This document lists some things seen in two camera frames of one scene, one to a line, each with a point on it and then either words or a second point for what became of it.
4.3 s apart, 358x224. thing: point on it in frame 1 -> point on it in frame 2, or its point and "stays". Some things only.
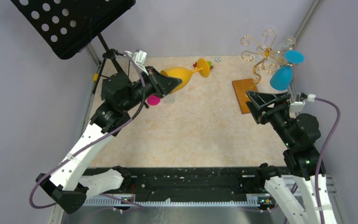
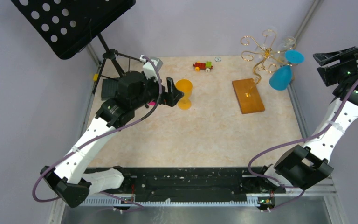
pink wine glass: [153, 100] stays
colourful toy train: [209, 63] stays
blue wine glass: [283, 77] stays
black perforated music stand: [67, 26] stays
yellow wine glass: [183, 74] -> [185, 86]
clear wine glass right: [288, 43] stays
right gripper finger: [260, 99] -> [329, 71]
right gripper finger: [254, 110] -> [346, 54]
